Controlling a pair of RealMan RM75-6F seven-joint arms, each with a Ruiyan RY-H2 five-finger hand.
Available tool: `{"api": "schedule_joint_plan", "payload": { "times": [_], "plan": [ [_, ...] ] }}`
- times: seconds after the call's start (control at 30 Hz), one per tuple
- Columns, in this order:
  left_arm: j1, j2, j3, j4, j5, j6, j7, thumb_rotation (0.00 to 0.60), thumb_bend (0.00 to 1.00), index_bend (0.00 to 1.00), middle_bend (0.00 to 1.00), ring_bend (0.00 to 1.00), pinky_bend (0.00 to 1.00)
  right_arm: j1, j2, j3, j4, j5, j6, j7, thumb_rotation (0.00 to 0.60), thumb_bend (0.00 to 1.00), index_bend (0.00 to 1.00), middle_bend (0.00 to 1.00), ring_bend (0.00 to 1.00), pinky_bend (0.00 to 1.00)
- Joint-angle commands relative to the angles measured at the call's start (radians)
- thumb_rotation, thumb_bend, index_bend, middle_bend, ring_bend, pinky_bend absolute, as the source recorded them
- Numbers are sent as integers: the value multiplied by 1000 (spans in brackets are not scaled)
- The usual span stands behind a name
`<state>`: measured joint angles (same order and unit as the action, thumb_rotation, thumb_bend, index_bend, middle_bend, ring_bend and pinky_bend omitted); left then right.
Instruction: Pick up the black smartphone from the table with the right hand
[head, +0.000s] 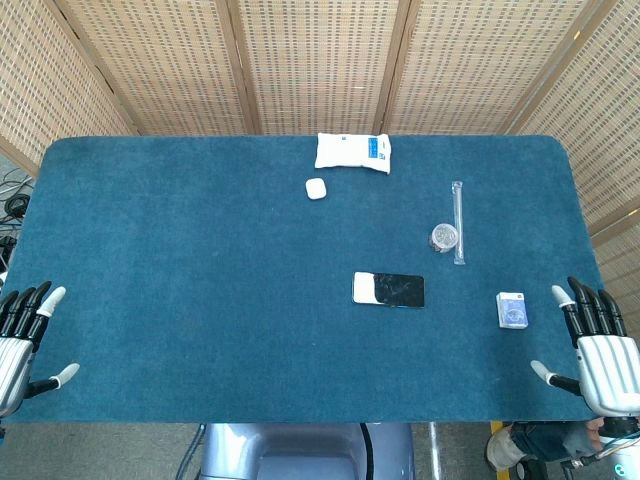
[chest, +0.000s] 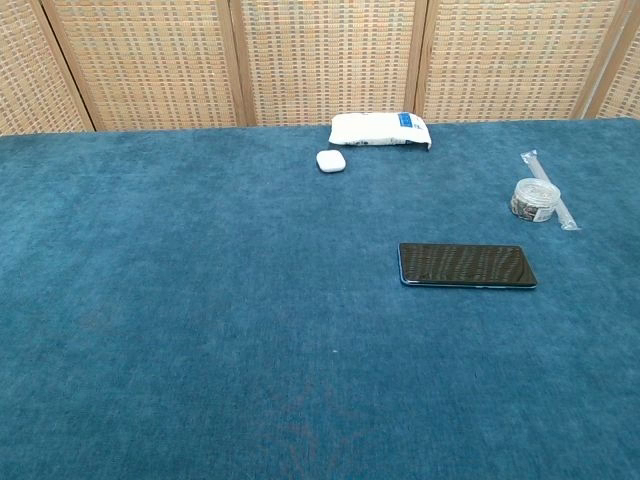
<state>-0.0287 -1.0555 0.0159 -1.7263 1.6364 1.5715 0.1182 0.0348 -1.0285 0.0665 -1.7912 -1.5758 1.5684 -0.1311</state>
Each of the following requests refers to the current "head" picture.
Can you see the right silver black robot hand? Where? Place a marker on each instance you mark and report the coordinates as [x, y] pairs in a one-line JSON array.
[[610, 370]]

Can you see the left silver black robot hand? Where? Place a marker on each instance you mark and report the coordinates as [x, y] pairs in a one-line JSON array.
[[15, 355]]

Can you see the black smartphone teal case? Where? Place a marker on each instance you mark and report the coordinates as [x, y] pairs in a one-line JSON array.
[[400, 290]]

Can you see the person's leg in jeans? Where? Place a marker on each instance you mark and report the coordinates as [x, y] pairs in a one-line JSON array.
[[550, 440]]

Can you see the blue white card box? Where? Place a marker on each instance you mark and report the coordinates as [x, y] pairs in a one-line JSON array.
[[512, 311]]

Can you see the yellow floor tape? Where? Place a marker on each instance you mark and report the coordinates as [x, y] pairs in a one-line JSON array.
[[496, 427]]

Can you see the white shoe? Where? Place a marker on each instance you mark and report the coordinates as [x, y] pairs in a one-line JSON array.
[[502, 450]]

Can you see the blue table carpet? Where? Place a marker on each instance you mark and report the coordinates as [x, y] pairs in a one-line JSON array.
[[200, 275]]

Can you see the small round silver-lid jar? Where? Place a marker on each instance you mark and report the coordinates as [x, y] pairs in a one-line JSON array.
[[444, 236]]

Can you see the clear plastic tube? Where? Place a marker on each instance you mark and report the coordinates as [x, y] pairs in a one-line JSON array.
[[458, 215]]

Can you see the woven bamboo screen panel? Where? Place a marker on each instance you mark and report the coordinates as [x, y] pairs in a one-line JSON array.
[[165, 65], [475, 65], [320, 60], [605, 125], [40, 90]]

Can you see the grey-blue robot torso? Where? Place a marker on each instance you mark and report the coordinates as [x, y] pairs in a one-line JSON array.
[[300, 450]]

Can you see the white tissue pack blue print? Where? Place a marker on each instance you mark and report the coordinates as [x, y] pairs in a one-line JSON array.
[[345, 152]]

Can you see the white earbuds case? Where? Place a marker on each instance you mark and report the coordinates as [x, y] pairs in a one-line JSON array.
[[315, 189]]

